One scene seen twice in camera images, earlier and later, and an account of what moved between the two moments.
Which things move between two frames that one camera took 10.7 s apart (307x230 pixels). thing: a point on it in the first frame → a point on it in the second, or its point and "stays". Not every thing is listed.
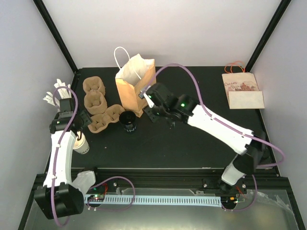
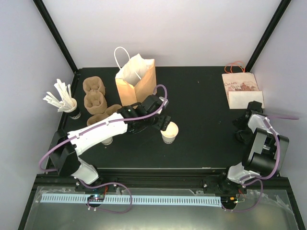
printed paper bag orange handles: [241, 88] stays
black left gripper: [87, 119] → [163, 123]
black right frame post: [282, 7] stays
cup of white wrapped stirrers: [61, 91] stays
